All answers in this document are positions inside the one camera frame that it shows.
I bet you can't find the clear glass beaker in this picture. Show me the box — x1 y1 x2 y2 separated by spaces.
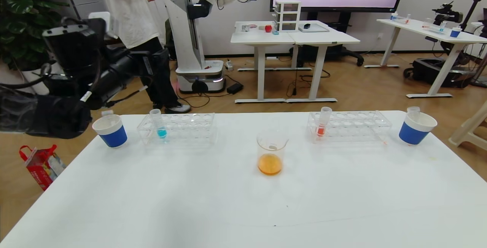
257 129 290 176

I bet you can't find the clear acrylic test tube rack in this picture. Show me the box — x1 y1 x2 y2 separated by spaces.
137 112 217 146
307 110 392 144

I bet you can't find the blue pigment test tube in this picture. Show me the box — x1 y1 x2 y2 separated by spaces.
150 108 168 144

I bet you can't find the white standing desk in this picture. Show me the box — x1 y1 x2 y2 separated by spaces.
231 21 297 104
287 21 361 103

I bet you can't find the white humanoid robot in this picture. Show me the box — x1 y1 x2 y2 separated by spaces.
164 0 258 93

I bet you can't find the clear drawer organiser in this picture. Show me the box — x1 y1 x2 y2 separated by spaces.
273 0 302 32

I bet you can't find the grey tray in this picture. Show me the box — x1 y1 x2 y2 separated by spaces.
299 24 329 33

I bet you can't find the black screen stand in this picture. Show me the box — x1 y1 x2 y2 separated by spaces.
289 11 364 67

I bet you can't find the blue paper cup white rim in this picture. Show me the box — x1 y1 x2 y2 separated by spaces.
92 114 128 148
399 111 438 146

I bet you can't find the person in white shirt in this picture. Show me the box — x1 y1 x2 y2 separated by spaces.
98 0 191 114

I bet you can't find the black wheeled robot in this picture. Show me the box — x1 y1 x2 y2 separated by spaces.
404 2 478 89

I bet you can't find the long white table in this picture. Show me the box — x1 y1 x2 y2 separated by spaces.
377 19 487 99

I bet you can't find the red gift bag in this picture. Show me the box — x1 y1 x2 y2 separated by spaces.
19 144 66 191

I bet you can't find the green potted plant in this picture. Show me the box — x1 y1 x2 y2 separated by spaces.
0 0 70 70

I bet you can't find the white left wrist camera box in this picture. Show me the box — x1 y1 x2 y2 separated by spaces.
89 11 119 38

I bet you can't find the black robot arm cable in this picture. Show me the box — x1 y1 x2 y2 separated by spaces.
0 62 52 91

